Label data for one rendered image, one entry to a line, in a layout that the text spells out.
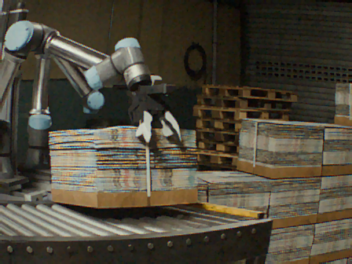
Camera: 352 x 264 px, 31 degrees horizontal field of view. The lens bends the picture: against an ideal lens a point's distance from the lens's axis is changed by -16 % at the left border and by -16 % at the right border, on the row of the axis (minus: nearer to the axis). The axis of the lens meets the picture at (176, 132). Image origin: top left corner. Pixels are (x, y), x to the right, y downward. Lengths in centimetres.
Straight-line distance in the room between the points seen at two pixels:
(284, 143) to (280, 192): 21
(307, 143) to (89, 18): 766
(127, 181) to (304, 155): 118
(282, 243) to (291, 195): 23
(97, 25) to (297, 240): 781
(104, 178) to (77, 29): 835
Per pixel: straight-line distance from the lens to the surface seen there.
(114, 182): 206
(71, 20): 1026
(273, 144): 298
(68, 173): 214
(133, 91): 215
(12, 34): 236
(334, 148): 315
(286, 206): 305
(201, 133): 976
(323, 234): 321
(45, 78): 316
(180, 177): 219
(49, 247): 163
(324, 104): 1092
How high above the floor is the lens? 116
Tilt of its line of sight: 3 degrees down
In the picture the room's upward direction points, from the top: 3 degrees clockwise
